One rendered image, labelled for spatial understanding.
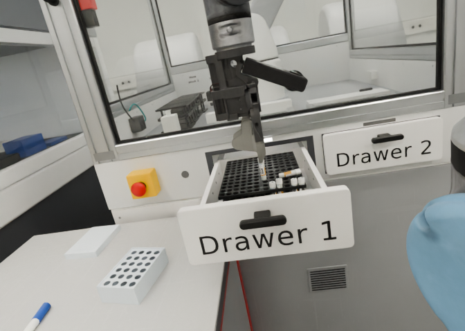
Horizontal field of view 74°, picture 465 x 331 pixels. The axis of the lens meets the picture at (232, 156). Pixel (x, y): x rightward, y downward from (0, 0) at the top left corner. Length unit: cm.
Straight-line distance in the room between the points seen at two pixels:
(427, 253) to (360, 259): 83
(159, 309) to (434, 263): 50
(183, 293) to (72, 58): 64
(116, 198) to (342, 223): 66
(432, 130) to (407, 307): 57
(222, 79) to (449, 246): 44
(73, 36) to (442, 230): 87
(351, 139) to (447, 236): 67
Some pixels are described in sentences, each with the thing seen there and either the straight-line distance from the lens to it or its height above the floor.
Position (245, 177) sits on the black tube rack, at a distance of 70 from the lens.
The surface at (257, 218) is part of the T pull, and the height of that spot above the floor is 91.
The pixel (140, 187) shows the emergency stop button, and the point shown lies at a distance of 85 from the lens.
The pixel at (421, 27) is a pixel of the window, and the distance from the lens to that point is 91.
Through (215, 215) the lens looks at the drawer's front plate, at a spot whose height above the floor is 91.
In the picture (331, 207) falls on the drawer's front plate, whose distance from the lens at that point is 53.
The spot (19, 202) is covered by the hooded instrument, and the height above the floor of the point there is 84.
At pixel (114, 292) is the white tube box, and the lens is 67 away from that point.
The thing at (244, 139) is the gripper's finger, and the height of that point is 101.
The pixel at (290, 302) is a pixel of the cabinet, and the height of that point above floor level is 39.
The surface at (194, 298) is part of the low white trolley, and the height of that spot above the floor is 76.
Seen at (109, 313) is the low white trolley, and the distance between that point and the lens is 67.
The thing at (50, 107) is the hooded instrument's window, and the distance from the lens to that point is 147.
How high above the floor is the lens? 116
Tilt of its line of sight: 17 degrees down
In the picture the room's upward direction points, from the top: 11 degrees counter-clockwise
